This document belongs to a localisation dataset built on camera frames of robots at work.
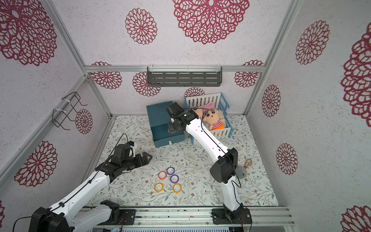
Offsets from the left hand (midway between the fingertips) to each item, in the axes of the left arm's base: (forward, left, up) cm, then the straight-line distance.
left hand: (147, 159), depth 83 cm
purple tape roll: (-2, -13, -11) cm, 17 cm away
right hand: (+15, -19, +11) cm, 26 cm away
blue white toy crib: (+46, -50, -1) cm, 68 cm away
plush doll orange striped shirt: (+31, -41, +3) cm, 52 cm away
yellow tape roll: (-14, -8, -11) cm, 20 cm away
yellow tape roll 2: (-13, -17, -10) cm, 24 cm away
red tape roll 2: (+7, -14, +18) cm, 23 cm away
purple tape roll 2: (-7, -16, -11) cm, 20 cm away
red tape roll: (-5, -10, -10) cm, 15 cm away
